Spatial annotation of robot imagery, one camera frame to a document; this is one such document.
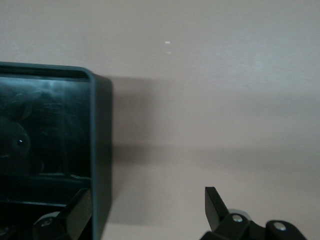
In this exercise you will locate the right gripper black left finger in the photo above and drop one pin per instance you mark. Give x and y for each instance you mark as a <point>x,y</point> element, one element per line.
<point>75,215</point>

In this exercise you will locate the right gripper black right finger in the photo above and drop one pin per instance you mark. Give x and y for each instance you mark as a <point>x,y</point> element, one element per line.
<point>217,215</point>

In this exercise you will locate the black plastic box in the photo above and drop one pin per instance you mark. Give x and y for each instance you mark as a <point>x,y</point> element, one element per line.
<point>102,125</point>

